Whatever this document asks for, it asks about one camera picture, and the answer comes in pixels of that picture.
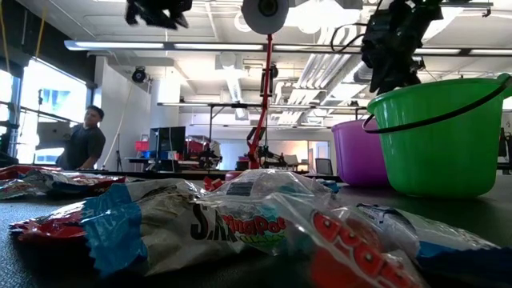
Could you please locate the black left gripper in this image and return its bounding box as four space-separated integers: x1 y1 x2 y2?
124 0 193 30

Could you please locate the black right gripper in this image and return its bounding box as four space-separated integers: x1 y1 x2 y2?
362 0 444 95

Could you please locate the red Skittles candy packet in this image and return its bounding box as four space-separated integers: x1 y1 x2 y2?
202 175 226 192
10 199 87 243
0 165 63 182
50 172 127 198

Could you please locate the white blue candy bar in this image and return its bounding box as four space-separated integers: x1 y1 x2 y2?
355 202 512 283
318 178 342 194
82 178 249 278

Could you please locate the ceiling light strip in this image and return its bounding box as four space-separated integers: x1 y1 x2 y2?
63 38 512 57

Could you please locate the black round ceiling fixture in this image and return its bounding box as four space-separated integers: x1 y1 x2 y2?
130 66 148 85

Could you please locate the purple plastic bucket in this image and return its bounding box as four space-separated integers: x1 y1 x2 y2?
330 118 391 188

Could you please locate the green plastic bucket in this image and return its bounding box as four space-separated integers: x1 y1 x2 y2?
362 72 512 200

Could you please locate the red desk lamp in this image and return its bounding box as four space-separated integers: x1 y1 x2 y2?
225 0 290 182

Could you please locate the grey office chair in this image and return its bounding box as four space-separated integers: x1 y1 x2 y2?
314 157 334 176

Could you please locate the black computer monitor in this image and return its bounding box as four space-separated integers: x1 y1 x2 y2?
149 126 187 162

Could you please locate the large window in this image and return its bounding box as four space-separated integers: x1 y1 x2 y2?
15 58 95 166

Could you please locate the person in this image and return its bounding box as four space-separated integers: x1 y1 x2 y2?
55 104 107 171

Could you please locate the black table mat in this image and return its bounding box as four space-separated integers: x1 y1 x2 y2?
0 170 512 288

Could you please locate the background desk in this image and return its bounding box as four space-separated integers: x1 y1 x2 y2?
126 155 225 173

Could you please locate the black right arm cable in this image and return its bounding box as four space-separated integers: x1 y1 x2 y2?
330 22 366 54

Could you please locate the yellow cable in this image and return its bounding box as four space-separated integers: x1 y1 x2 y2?
34 6 48 59

